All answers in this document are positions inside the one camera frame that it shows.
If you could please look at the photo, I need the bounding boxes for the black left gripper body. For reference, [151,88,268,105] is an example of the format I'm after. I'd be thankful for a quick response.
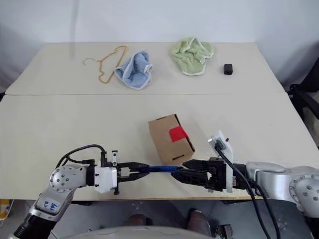
[116,162,134,184]

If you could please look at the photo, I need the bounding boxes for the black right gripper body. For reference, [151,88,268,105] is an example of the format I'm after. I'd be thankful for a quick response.
[205,156,228,192]

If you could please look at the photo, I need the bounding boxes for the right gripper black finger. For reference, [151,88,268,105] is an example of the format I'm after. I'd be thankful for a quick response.
[171,170,212,187]
[183,159,212,172]

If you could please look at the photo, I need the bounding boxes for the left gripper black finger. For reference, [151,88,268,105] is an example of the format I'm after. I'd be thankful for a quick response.
[124,161,150,172]
[128,171,148,182]

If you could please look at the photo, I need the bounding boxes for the brown cardboard box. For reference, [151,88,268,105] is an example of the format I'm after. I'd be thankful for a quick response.
[148,113,196,166]

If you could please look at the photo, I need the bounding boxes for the red tape strip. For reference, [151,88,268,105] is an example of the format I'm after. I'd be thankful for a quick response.
[168,126,189,143]

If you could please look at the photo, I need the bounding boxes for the dark brown rounded shape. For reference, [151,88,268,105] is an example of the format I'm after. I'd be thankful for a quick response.
[186,208,212,237]

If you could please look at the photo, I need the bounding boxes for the silver robot torso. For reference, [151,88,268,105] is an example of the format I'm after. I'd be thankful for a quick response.
[62,225,217,239]

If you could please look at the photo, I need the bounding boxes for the light blue towel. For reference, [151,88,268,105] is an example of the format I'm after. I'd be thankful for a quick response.
[114,50,154,90]

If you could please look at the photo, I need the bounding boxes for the light green towel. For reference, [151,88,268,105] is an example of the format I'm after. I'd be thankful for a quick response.
[170,36,215,76]

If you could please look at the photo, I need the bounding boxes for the black chair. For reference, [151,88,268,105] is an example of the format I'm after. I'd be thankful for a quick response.
[286,41,319,151]

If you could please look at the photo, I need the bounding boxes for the yellow white package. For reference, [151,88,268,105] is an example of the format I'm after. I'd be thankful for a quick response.
[0,198,10,221]

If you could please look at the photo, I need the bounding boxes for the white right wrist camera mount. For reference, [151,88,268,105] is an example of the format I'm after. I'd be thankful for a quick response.
[207,130,235,194]

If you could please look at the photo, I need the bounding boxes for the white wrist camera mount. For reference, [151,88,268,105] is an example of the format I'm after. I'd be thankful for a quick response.
[94,150,120,196]
[207,130,235,194]

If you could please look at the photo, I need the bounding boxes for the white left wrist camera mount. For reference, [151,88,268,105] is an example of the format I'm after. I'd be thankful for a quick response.
[94,150,120,196]

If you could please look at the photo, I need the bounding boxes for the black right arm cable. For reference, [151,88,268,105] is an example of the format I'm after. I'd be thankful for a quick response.
[214,141,281,239]

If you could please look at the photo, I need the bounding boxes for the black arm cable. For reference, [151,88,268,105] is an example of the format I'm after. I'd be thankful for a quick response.
[56,144,108,167]
[214,141,281,239]

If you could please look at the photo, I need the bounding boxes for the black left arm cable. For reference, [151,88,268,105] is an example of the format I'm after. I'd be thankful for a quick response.
[56,144,108,167]

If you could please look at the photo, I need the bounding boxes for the black metal bracket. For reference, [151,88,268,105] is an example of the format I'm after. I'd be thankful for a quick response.
[215,224,235,239]

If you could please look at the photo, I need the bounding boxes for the gold wire clothes hanger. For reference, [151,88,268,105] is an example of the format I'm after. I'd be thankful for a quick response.
[83,45,129,84]

